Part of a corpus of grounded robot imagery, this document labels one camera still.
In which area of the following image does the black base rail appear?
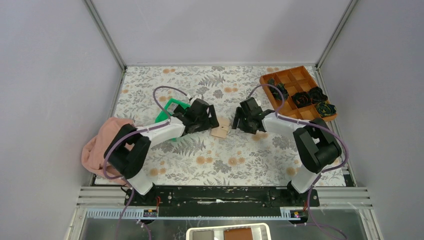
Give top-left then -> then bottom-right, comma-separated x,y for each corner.
124,185 -> 320,217

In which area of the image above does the beige blue card holder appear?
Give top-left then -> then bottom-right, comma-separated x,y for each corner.
210,117 -> 230,139

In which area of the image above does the white device with screen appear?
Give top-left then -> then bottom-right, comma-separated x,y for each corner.
185,223 -> 272,240

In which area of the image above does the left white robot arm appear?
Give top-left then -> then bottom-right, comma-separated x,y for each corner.
104,98 -> 219,206

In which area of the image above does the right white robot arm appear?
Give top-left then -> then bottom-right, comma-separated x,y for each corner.
232,97 -> 342,206

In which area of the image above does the green plastic bin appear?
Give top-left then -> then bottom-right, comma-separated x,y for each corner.
153,98 -> 189,145

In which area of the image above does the floral patterned table mat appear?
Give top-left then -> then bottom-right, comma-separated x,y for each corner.
113,66 -> 301,186

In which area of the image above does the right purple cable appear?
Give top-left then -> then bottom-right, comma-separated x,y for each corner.
246,83 -> 350,239

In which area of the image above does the stack of cards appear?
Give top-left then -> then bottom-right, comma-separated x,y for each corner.
166,102 -> 179,116

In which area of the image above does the pink cloth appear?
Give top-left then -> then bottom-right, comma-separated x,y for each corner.
81,117 -> 134,177

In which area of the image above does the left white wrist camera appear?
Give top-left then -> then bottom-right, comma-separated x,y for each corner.
187,94 -> 203,102

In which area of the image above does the orange compartment tray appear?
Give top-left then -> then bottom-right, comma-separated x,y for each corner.
259,65 -> 338,122

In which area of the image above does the dark floral rolled sock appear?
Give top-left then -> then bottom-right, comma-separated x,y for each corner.
291,91 -> 312,109
308,86 -> 328,104
315,102 -> 337,118
267,78 -> 289,101

